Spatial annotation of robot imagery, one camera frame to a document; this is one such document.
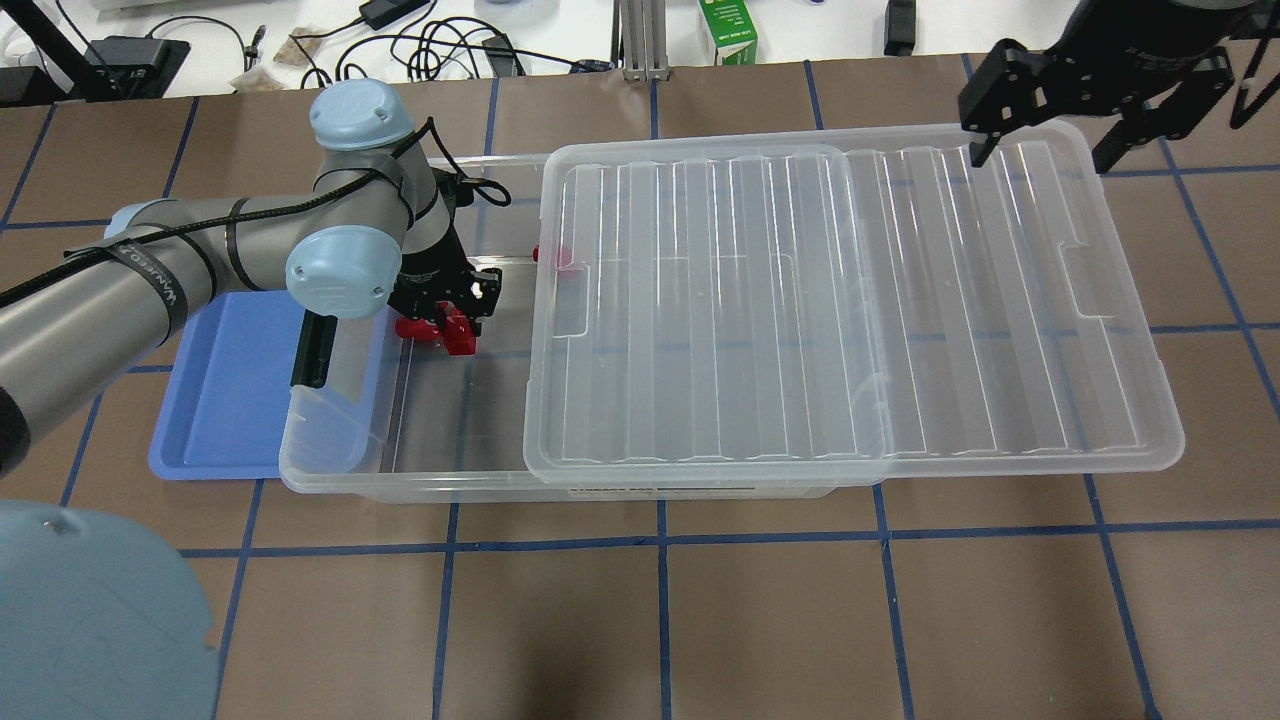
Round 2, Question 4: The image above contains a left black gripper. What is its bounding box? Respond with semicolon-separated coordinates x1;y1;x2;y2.
388;170;504;340

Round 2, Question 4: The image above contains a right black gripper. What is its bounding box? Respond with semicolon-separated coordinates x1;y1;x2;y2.
957;1;1245;174

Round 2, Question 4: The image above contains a clear plastic box lid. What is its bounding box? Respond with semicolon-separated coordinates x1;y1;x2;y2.
524;120;1185;488

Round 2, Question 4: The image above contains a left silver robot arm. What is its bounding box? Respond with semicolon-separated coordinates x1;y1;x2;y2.
1;79;511;719

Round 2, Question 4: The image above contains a red block in box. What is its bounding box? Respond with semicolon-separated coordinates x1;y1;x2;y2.
394;316;438;342

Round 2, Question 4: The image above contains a clear plastic storage box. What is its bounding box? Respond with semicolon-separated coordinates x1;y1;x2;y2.
279;154;835;503

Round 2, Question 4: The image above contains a black box latch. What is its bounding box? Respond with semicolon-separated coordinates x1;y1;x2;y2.
291;310;339;389

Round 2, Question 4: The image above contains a blue plastic tray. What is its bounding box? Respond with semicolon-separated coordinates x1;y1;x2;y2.
148;290;401;482

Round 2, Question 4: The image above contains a green carton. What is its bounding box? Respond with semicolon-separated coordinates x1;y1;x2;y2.
696;0;760;67

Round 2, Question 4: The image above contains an aluminium frame post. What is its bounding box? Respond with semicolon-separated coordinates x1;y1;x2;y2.
611;0;671;83

